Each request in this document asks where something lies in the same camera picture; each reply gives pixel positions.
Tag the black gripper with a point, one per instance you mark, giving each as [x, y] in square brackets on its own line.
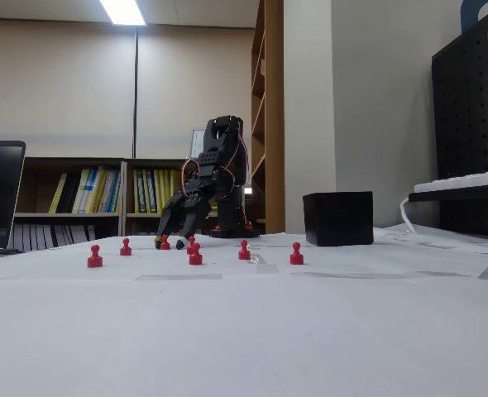
[187, 205]

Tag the red pawn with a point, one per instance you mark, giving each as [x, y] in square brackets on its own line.
[95, 260]
[244, 253]
[195, 259]
[296, 258]
[125, 249]
[192, 240]
[165, 245]

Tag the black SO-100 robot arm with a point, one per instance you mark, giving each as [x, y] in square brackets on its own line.
[227, 207]

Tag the black open box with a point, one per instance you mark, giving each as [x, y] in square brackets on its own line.
[339, 219]

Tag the yellow flat folder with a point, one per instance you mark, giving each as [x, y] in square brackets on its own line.
[213, 208]

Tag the small glowing white device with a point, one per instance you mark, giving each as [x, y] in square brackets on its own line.
[248, 191]

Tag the blue white binder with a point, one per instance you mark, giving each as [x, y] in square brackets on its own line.
[111, 192]

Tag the framed white certificate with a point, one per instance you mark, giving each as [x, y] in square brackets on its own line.
[197, 144]

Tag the black folder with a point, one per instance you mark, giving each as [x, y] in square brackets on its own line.
[68, 194]

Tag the white paper table cover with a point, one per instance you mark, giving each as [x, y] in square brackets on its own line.
[244, 331]

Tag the slanted yellow book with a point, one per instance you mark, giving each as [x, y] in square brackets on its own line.
[58, 194]

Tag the white archive binders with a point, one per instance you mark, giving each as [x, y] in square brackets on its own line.
[54, 236]

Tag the tall wooden bookshelf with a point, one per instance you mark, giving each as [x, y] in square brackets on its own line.
[274, 124]

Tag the ceiling light panel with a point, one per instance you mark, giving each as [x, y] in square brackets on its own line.
[123, 11]

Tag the black pegboard shelf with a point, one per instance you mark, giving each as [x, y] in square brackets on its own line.
[455, 194]

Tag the white power strip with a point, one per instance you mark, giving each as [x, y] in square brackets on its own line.
[467, 178]

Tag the black perforated pegboard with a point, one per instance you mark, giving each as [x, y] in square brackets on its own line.
[471, 124]

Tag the blue rounded object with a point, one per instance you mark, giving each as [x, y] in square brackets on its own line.
[469, 14]

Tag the black wall conduit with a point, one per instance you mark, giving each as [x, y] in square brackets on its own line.
[135, 91]

